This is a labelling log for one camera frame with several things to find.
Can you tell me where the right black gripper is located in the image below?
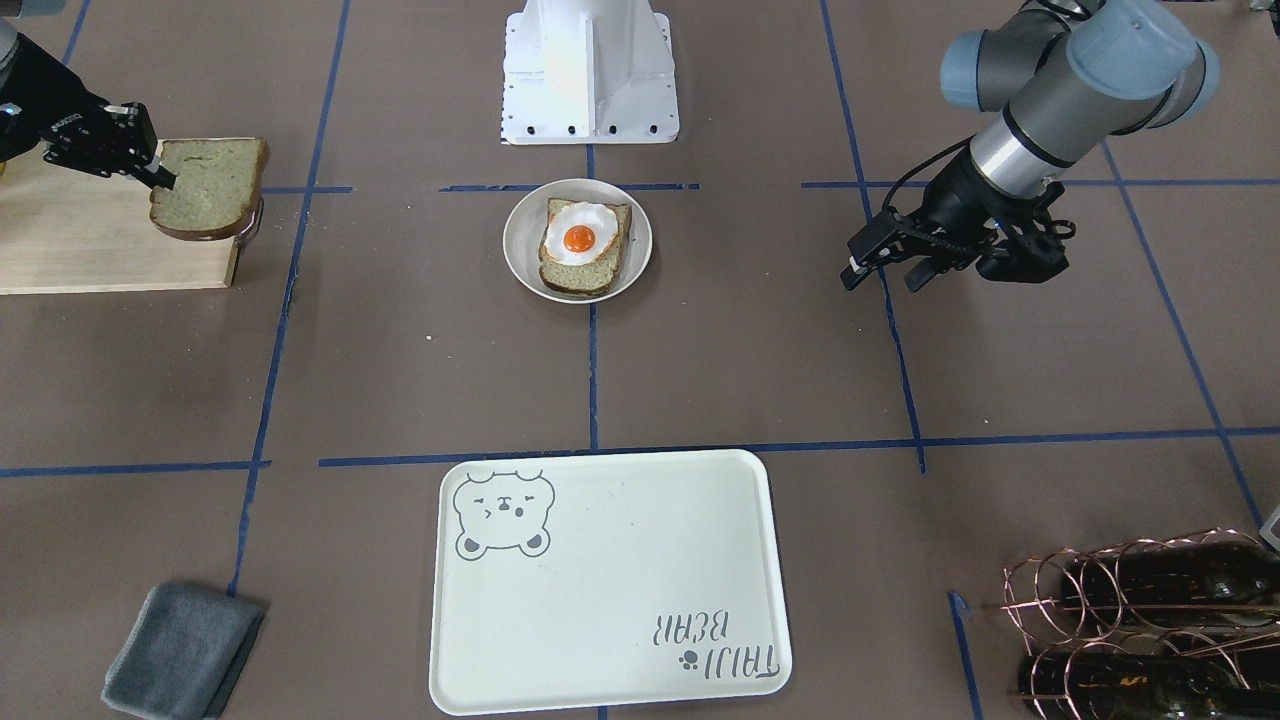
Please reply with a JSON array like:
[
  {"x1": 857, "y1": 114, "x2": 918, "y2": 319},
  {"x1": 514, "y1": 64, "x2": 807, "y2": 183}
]
[{"x1": 1, "y1": 35, "x2": 177, "y2": 190}]

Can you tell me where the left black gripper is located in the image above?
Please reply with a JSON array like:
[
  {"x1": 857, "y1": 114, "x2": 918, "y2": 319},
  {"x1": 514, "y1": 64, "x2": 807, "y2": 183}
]
[{"x1": 840, "y1": 152, "x2": 1010, "y2": 293}]

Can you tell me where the bread slice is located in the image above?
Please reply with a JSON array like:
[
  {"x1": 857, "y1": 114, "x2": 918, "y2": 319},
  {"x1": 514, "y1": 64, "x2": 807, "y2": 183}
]
[
  {"x1": 538, "y1": 202, "x2": 632, "y2": 297},
  {"x1": 148, "y1": 137, "x2": 270, "y2": 241}
]

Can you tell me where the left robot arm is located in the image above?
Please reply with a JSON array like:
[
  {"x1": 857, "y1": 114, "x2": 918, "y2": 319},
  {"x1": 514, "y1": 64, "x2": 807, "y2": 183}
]
[{"x1": 841, "y1": 1, "x2": 1222, "y2": 291}]

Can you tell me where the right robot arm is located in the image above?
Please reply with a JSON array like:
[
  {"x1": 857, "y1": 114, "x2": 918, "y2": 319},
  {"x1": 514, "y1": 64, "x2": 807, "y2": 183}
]
[{"x1": 1, "y1": 20, "x2": 177, "y2": 190}]

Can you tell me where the cream bear tray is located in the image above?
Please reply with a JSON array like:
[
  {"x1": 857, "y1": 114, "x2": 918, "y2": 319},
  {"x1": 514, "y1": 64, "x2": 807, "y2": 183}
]
[{"x1": 428, "y1": 448, "x2": 794, "y2": 716}]

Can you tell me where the wooden cutting board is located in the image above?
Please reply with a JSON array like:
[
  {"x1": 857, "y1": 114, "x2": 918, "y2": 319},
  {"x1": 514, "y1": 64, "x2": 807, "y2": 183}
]
[{"x1": 1, "y1": 152, "x2": 262, "y2": 295}]

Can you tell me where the fried egg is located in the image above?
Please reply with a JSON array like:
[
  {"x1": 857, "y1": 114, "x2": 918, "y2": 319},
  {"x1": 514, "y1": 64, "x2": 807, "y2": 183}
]
[{"x1": 540, "y1": 199, "x2": 622, "y2": 266}]

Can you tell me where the white round plate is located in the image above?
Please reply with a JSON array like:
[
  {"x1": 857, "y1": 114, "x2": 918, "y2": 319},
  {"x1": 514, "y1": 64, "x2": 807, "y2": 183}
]
[{"x1": 503, "y1": 178, "x2": 654, "y2": 304}]

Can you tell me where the dark wine bottle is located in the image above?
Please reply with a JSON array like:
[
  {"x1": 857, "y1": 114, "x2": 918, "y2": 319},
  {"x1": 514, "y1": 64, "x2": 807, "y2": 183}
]
[
  {"x1": 1059, "y1": 539, "x2": 1279, "y2": 629},
  {"x1": 1018, "y1": 644, "x2": 1279, "y2": 719}
]

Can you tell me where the grey folded cloth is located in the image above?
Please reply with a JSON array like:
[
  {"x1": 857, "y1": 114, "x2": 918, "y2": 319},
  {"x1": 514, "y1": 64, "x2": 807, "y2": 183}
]
[{"x1": 101, "y1": 582, "x2": 266, "y2": 719}]

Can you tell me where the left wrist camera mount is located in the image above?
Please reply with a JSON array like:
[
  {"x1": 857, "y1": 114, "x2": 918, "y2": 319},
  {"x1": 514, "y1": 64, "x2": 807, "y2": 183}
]
[{"x1": 977, "y1": 181, "x2": 1076, "y2": 284}]

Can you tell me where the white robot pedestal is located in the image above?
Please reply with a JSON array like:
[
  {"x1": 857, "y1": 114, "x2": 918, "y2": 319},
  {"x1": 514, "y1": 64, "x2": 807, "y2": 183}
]
[{"x1": 500, "y1": 1, "x2": 681, "y2": 146}]

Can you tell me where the copper wire bottle rack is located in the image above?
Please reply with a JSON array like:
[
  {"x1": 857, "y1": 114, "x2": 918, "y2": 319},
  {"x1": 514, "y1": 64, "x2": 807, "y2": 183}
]
[{"x1": 998, "y1": 528, "x2": 1279, "y2": 692}]

